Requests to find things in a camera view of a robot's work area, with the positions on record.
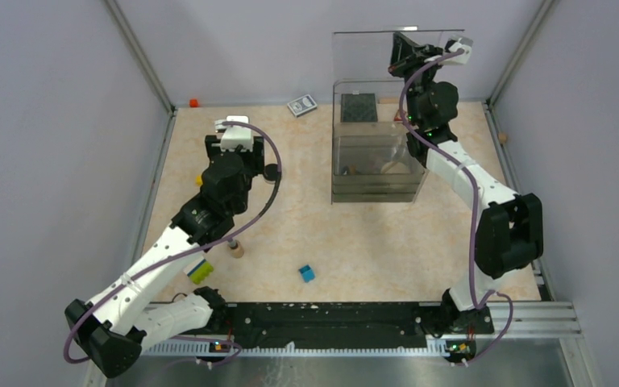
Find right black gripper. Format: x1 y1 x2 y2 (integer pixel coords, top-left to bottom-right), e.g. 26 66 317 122
388 33 447 126

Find foundation bottle black cap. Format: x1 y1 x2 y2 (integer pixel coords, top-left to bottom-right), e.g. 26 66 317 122
227 239 245 259

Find clear acrylic makeup organizer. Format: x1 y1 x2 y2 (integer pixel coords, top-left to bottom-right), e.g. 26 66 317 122
330 25 467 206

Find blue toy brick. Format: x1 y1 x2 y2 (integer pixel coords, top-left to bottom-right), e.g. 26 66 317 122
298 264 316 283

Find black round compact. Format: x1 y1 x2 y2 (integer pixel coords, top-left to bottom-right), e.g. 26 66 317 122
263 164 281 185

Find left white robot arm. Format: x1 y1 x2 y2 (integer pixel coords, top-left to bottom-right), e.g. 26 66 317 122
63 115 272 378

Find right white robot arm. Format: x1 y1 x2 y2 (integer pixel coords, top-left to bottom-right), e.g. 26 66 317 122
388 31 543 336

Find black ribbed square mat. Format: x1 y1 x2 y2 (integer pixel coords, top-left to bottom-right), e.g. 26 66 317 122
340 94 378 123

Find green white toy brick stack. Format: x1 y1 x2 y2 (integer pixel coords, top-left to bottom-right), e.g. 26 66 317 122
183 258 214 285

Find playing card box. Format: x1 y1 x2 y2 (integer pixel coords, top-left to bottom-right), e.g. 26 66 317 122
286 94 318 118

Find small wooden ball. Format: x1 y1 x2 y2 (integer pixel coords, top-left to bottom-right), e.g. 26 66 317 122
497 132 509 144

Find wooden block at wall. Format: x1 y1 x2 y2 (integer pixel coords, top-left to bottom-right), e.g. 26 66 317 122
378 98 399 104

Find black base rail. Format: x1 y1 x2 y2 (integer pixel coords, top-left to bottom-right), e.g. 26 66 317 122
214 302 439 350

